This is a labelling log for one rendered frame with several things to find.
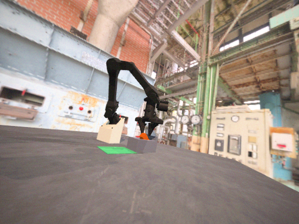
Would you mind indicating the orange l-shaped part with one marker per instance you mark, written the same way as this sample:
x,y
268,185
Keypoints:
x,y
143,136

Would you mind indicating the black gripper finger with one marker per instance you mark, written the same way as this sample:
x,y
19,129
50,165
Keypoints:
x,y
151,127
142,126

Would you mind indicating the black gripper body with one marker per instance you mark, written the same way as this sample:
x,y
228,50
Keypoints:
x,y
149,117

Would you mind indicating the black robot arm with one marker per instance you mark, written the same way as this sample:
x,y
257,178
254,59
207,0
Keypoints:
x,y
114,65

